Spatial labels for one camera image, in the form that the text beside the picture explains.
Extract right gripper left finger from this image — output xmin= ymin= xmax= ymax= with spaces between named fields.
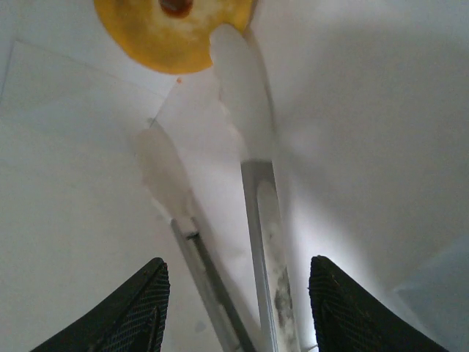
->
xmin=32 ymin=256 xmax=172 ymax=352

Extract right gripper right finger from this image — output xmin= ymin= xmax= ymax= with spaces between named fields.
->
xmin=306 ymin=254 xmax=446 ymax=352

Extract white paper bag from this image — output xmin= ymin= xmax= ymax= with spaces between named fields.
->
xmin=0 ymin=0 xmax=469 ymax=352

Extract metal tongs with white tips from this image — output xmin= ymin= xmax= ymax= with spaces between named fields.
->
xmin=133 ymin=23 xmax=305 ymax=352

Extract yellow fake doughnut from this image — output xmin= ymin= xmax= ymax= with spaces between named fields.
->
xmin=93 ymin=0 xmax=254 ymax=74

